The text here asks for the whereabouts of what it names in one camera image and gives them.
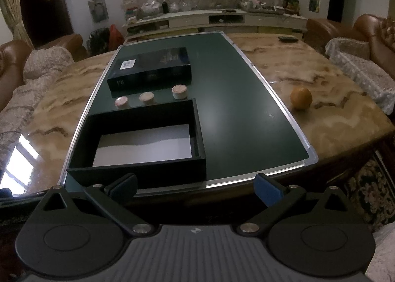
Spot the clear plastic bag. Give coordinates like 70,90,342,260
140,0,163,18

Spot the orange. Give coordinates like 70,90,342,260
290,86,313,110

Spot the green board with metal frame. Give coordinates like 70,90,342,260
59,31,319,197

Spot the long white media cabinet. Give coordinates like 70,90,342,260
125,8,309,39

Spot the black plastic mailer bag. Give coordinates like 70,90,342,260
106,46,192,98

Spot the black box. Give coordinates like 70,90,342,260
66,98,207,190

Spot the colourful ornament bundle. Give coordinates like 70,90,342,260
283,0,302,18

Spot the red bag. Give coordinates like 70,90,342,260
109,24,124,44

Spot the brown leather sofa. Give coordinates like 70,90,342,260
0,33,87,110

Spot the white lace chair cover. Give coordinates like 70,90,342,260
325,37,395,113

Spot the floral patterned carpet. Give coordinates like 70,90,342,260
336,149,395,234

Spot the large wall niche picture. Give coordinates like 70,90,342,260
88,0,109,22

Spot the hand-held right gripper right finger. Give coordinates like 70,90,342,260
236,173,355,237

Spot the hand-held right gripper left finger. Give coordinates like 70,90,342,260
40,173,152,237

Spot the yellow curtain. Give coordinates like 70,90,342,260
0,0,35,48

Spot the brown leather armchair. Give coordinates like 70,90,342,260
305,13,395,85

